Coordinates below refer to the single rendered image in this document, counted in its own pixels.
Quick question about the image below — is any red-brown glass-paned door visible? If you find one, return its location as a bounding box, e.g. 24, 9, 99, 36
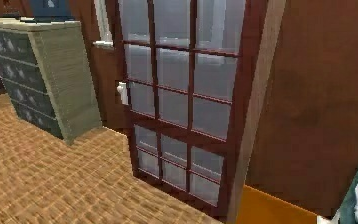
105, 0, 270, 219

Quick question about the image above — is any white-framed window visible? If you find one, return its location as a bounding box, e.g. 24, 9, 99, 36
92, 0, 115, 50

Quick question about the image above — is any beige chest of drawers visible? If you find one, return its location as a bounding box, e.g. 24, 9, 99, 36
0, 18, 103, 146

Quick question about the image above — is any blue laptop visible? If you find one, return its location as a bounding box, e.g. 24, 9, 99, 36
20, 0, 75, 24

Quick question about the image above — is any white door handle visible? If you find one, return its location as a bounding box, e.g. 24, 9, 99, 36
116, 81, 131, 106

